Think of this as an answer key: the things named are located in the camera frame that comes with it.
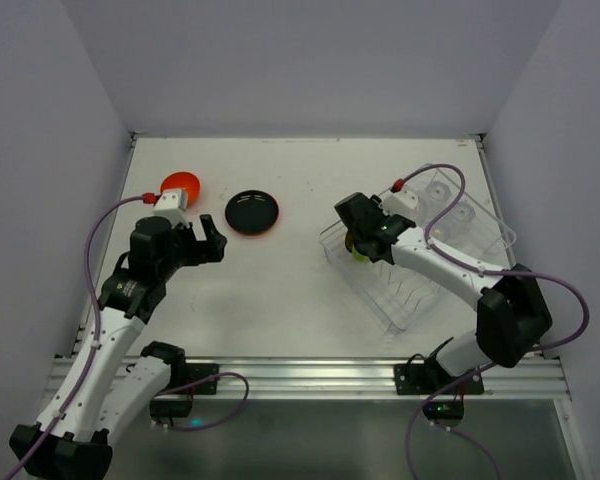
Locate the dark olive plastic plate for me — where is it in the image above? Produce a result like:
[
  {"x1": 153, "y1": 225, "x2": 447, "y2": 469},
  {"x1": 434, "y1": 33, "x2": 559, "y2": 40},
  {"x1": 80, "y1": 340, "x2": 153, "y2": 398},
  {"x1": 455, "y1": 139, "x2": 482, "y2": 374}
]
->
[{"x1": 344, "y1": 231, "x2": 354, "y2": 253}]

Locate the green plastic plate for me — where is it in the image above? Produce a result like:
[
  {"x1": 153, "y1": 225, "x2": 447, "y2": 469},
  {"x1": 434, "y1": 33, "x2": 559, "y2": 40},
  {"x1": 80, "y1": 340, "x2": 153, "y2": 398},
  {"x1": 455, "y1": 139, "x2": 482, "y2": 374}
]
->
[{"x1": 351, "y1": 247, "x2": 369, "y2": 263}]

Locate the orange plastic plate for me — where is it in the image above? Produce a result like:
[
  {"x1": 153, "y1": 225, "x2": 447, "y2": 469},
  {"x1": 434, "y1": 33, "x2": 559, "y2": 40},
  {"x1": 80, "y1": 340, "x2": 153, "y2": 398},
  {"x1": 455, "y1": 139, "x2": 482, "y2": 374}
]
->
[{"x1": 227, "y1": 212, "x2": 280, "y2": 237}]

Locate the black plastic plate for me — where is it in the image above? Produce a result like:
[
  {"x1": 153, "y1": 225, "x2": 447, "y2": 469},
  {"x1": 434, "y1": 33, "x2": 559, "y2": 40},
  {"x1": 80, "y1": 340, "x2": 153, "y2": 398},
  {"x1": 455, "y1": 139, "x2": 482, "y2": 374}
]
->
[{"x1": 224, "y1": 190, "x2": 280, "y2": 222}]

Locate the orange plastic bowl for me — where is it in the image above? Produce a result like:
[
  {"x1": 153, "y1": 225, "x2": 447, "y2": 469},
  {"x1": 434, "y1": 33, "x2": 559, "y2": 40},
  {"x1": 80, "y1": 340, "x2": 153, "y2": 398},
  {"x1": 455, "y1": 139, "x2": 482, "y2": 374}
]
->
[{"x1": 160, "y1": 171, "x2": 201, "y2": 207}]

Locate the clear plastic cup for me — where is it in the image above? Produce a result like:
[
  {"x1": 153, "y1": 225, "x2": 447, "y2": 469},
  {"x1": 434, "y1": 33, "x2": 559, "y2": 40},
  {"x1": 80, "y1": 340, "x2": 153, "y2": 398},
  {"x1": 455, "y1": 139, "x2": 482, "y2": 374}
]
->
[
  {"x1": 430, "y1": 219, "x2": 457, "y2": 244},
  {"x1": 425, "y1": 181, "x2": 451, "y2": 205},
  {"x1": 448, "y1": 201, "x2": 476, "y2": 231}
]

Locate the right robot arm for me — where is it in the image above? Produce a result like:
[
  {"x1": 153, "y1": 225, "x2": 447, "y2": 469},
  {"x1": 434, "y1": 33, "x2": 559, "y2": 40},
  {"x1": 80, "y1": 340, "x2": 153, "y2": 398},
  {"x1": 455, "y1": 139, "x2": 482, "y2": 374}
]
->
[{"x1": 335, "y1": 192, "x2": 553, "y2": 378}]

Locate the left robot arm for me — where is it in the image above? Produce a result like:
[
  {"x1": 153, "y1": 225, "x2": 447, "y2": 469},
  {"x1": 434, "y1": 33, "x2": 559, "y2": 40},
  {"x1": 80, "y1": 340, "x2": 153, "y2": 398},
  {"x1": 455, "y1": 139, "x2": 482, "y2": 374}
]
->
[{"x1": 9, "y1": 214, "x2": 227, "y2": 479}]

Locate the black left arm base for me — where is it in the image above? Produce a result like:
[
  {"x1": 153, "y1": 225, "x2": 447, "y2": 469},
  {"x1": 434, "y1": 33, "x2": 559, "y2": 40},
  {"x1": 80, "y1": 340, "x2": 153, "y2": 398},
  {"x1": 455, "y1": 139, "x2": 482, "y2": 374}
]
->
[{"x1": 140, "y1": 341, "x2": 220, "y2": 426}]

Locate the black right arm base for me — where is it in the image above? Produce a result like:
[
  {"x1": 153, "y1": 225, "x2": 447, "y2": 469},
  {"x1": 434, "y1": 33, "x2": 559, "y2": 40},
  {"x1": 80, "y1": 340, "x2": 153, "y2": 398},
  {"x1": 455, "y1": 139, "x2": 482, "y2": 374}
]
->
[{"x1": 393, "y1": 338, "x2": 485, "y2": 427}]

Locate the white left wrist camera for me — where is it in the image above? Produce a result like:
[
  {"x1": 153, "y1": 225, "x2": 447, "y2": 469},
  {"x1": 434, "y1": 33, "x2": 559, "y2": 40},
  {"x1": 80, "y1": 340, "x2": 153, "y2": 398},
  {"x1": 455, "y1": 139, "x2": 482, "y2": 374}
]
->
[{"x1": 152, "y1": 188, "x2": 188, "y2": 218}]

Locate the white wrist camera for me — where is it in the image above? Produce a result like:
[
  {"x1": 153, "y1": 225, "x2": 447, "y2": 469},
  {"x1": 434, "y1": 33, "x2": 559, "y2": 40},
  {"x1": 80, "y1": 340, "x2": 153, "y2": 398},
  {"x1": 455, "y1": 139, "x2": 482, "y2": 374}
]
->
[
  {"x1": 380, "y1": 187, "x2": 419, "y2": 221},
  {"x1": 152, "y1": 188, "x2": 188, "y2": 218}
]

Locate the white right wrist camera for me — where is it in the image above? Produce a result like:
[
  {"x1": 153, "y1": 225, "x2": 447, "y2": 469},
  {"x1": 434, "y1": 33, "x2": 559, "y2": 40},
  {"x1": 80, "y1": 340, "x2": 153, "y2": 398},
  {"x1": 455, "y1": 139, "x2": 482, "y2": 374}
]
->
[{"x1": 380, "y1": 187, "x2": 419, "y2": 221}]

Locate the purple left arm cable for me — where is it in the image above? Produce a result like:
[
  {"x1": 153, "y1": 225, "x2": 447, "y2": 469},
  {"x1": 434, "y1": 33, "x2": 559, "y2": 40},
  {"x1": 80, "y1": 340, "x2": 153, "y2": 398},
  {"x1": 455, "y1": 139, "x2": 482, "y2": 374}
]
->
[{"x1": 0, "y1": 190, "x2": 161, "y2": 480}]

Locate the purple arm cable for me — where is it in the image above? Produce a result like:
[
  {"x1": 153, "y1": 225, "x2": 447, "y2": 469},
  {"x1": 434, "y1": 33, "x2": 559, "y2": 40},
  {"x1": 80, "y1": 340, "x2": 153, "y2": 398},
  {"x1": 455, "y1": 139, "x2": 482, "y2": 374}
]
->
[
  {"x1": 0, "y1": 190, "x2": 161, "y2": 480},
  {"x1": 392, "y1": 163, "x2": 591, "y2": 480}
]

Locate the white wire dish rack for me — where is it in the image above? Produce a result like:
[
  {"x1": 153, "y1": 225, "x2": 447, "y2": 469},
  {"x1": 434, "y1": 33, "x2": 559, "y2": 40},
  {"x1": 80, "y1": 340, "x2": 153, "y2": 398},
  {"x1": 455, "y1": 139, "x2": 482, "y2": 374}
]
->
[{"x1": 319, "y1": 168, "x2": 516, "y2": 335}]

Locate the aluminium mounting rail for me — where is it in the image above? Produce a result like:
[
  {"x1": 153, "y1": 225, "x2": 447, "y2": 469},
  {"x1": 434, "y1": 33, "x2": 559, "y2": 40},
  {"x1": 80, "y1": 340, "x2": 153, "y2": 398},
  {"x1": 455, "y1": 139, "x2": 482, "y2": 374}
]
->
[{"x1": 44, "y1": 355, "x2": 571, "y2": 401}]

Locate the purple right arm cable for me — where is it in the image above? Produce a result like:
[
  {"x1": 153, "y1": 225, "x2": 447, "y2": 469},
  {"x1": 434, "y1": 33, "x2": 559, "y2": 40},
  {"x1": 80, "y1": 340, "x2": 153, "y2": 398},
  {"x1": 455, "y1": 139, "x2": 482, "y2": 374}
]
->
[{"x1": 392, "y1": 163, "x2": 591, "y2": 480}]

